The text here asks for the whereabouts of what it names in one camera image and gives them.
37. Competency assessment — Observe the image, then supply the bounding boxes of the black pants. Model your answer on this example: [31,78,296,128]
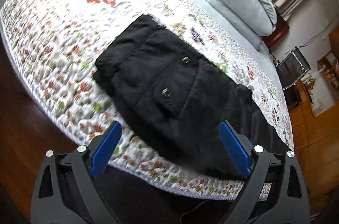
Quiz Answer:
[93,15,288,180]

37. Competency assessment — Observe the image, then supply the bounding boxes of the floral quilted bedspread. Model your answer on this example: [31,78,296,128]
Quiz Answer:
[0,0,295,202]

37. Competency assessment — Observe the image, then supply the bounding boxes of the black metal frame chair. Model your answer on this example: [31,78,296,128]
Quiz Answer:
[276,47,311,108]

